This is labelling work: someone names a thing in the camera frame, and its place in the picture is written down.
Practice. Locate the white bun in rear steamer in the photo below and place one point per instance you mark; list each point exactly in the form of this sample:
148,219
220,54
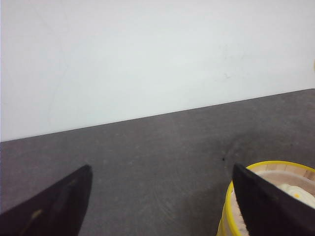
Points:
299,194

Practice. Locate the bamboo steamer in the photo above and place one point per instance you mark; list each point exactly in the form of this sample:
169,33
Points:
275,172

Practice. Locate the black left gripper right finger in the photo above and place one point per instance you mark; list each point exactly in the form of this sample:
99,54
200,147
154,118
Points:
269,211

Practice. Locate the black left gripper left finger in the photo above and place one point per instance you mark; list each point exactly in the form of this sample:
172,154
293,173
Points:
59,210

